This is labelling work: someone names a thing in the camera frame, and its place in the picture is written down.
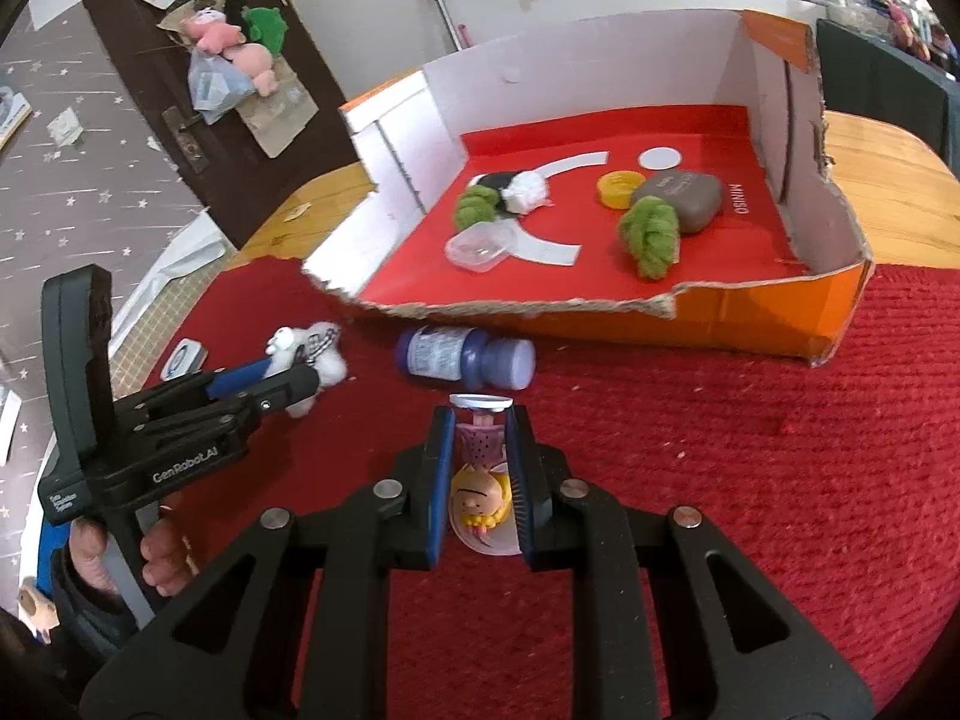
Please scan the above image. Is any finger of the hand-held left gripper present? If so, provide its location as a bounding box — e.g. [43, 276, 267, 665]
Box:
[112, 358, 281, 422]
[139, 365, 326, 452]

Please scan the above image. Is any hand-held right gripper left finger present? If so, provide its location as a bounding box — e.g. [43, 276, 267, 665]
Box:
[82, 405, 458, 720]

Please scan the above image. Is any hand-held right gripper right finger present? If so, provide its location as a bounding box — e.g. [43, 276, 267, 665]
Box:
[504, 403, 878, 720]

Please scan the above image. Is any white plush sheep keychain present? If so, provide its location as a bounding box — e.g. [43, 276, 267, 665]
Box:
[265, 320, 348, 419]

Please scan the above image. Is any doll figurine with pink dress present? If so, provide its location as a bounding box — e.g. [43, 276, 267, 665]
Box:
[448, 393, 516, 533]

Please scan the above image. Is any clear round lid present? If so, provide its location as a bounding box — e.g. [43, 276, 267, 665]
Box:
[448, 514, 524, 558]

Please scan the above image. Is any clear plastic capsule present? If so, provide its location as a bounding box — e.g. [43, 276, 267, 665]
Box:
[444, 225, 519, 275]

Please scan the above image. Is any small green fuzzy bundle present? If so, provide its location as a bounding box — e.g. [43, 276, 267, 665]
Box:
[454, 186, 503, 230]

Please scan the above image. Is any orange cardboard box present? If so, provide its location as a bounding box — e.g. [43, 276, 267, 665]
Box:
[300, 9, 875, 369]

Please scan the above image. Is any large green fuzzy bundle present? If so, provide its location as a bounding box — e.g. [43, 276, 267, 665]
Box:
[618, 196, 684, 283]

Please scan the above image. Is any grey eye shadow case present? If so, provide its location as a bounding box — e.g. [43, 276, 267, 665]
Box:
[629, 170, 725, 234]

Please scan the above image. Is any person's left hand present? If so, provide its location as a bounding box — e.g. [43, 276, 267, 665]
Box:
[70, 512, 200, 602]

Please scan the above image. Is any small white tin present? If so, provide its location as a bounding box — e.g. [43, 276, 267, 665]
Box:
[160, 339, 206, 379]

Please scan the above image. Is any blue plastic bottle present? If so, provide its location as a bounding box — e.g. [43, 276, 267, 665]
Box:
[395, 325, 538, 392]

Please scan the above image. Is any white plastic sheet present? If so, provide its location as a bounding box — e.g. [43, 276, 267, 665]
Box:
[111, 208, 235, 332]

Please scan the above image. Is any red woven mat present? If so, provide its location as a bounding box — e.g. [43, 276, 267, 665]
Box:
[141, 255, 960, 720]

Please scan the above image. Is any cardboard piece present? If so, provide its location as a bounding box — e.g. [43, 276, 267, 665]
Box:
[235, 64, 321, 160]

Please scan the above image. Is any clear plastic bag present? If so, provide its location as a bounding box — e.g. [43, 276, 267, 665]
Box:
[187, 52, 253, 125]

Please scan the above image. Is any black roll with white fluff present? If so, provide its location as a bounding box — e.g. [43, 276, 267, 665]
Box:
[469, 169, 553, 218]

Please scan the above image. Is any yellow bottle cap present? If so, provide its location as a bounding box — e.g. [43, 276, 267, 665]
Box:
[597, 171, 647, 210]

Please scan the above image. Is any pale pink plush toy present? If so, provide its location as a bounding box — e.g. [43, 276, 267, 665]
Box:
[228, 43, 278, 98]

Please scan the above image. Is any brown door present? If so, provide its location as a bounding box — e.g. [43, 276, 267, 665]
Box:
[71, 0, 377, 250]

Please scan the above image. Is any green plush toy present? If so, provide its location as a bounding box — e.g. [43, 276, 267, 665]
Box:
[241, 6, 290, 54]

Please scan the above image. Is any metal stick with red tip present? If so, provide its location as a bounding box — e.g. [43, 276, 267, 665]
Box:
[421, 0, 470, 54]

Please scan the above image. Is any dark tablecloth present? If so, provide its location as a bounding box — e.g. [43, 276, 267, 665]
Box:
[815, 18, 960, 182]

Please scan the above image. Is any row of shelf goods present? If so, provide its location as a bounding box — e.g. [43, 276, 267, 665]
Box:
[855, 0, 960, 85]

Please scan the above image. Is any metal door handle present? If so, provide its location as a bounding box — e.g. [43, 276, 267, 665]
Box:
[163, 106, 210, 173]

